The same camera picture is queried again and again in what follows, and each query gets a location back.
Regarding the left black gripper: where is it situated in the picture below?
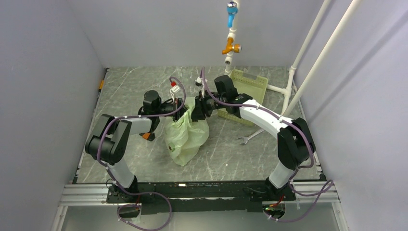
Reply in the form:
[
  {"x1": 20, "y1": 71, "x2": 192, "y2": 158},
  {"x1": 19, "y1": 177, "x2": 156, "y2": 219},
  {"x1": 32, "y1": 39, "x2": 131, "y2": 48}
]
[{"x1": 155, "y1": 98, "x2": 198, "y2": 123}]

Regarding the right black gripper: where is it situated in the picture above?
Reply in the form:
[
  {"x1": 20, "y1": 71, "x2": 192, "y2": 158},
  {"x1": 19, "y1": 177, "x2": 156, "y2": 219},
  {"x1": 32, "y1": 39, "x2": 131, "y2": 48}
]
[{"x1": 189, "y1": 90, "x2": 226, "y2": 121}]

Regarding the light green plastic bag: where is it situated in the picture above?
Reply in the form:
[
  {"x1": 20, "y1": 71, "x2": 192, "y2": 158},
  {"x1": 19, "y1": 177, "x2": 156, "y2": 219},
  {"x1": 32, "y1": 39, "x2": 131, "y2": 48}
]
[{"x1": 164, "y1": 97, "x2": 209, "y2": 166}]

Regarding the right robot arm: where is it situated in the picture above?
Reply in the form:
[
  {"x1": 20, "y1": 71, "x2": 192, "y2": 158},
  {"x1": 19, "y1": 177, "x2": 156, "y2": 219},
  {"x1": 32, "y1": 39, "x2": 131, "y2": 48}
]
[{"x1": 191, "y1": 74, "x2": 316, "y2": 200}]

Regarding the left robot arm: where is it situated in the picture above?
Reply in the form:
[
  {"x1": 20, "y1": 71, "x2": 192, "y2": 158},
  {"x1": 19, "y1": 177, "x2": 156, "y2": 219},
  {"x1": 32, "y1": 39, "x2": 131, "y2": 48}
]
[{"x1": 85, "y1": 90, "x2": 187, "y2": 202}]

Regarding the orange black hex key set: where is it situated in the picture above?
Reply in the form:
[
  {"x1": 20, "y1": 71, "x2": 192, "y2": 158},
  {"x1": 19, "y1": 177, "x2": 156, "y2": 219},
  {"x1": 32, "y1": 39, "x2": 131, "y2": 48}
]
[{"x1": 139, "y1": 131, "x2": 156, "y2": 141}]

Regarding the silver wrench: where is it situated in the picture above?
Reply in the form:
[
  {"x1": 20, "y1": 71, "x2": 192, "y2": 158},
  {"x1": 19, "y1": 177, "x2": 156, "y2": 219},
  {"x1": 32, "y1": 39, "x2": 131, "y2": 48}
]
[{"x1": 238, "y1": 128, "x2": 264, "y2": 145}]

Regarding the pale yellow plastic basket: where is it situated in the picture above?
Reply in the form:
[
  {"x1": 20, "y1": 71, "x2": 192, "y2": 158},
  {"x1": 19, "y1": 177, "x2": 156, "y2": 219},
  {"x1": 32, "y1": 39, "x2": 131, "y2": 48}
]
[{"x1": 217, "y1": 69, "x2": 269, "y2": 127}]

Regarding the orange tap valve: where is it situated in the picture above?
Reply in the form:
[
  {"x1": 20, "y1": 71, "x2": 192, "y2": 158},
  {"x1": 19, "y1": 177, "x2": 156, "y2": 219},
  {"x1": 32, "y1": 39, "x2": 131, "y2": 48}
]
[{"x1": 222, "y1": 37, "x2": 242, "y2": 55}]

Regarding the blue tap valve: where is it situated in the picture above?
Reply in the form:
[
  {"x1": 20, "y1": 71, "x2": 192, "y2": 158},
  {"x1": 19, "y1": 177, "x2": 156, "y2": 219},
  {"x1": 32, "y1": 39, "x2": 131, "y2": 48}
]
[{"x1": 227, "y1": 1, "x2": 239, "y2": 28}]

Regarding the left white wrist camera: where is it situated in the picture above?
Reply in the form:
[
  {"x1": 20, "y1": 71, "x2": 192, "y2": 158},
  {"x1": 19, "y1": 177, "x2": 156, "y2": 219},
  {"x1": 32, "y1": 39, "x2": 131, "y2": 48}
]
[{"x1": 169, "y1": 81, "x2": 181, "y2": 103}]

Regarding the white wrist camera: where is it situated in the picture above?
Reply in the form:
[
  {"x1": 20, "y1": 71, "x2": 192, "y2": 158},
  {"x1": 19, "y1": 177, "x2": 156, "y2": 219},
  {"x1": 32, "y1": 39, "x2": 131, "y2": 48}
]
[
  {"x1": 169, "y1": 81, "x2": 181, "y2": 103},
  {"x1": 195, "y1": 77, "x2": 207, "y2": 87}
]

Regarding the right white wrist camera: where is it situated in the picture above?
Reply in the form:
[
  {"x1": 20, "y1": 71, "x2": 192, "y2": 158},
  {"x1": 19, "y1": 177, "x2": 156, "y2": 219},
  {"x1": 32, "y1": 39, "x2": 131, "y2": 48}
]
[{"x1": 195, "y1": 77, "x2": 207, "y2": 87}]

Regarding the orange handled tool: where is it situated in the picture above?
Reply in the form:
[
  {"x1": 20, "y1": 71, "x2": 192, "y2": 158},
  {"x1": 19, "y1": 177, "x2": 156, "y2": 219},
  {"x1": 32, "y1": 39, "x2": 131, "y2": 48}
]
[{"x1": 98, "y1": 68, "x2": 109, "y2": 94}]

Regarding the white pvc pipe frame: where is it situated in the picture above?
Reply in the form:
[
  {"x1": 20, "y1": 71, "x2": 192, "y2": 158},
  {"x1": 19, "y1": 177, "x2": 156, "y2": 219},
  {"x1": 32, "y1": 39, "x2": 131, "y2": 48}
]
[{"x1": 225, "y1": 0, "x2": 362, "y2": 110}]

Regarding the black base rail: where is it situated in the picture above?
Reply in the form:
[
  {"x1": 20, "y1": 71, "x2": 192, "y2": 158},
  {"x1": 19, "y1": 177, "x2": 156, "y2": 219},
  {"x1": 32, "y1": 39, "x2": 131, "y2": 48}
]
[{"x1": 106, "y1": 180, "x2": 296, "y2": 215}]

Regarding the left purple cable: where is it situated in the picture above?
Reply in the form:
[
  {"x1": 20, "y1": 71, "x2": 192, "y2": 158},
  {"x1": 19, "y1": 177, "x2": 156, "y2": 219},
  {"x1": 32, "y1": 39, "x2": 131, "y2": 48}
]
[{"x1": 96, "y1": 76, "x2": 187, "y2": 231}]

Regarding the purple cable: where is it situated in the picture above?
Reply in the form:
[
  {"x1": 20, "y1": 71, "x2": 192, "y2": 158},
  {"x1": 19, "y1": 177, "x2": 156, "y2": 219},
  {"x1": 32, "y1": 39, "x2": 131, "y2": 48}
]
[
  {"x1": 199, "y1": 67, "x2": 335, "y2": 223},
  {"x1": 96, "y1": 76, "x2": 187, "y2": 231}
]

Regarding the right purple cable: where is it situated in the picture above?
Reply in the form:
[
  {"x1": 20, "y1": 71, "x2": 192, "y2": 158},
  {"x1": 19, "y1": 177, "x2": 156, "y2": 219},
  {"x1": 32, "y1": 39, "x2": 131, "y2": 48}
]
[{"x1": 199, "y1": 67, "x2": 335, "y2": 223}]

